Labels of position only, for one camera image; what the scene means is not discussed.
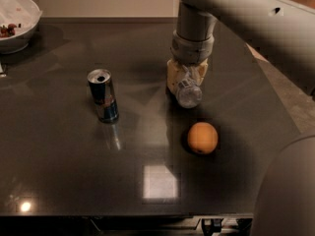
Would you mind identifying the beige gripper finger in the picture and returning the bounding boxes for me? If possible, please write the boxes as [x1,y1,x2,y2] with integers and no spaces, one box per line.
[190,66,208,86]
[166,73,180,94]

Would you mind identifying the clear plastic water bottle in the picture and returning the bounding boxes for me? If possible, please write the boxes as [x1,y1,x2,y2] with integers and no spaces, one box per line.
[175,78,203,109]

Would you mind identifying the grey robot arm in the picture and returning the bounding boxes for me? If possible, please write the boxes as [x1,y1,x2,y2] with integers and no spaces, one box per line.
[171,0,315,236]

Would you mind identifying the redbull can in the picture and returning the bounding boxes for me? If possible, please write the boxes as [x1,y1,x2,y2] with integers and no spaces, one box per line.
[87,69,119,123]

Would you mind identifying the orange fruit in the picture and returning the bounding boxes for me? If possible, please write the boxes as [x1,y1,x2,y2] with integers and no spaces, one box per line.
[187,122,219,154]

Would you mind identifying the white bowl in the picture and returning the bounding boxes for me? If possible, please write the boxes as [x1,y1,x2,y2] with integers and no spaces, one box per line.
[0,0,44,55]

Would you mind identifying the red snacks in bowl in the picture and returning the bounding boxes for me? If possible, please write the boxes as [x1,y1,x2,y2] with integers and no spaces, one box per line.
[0,24,21,38]

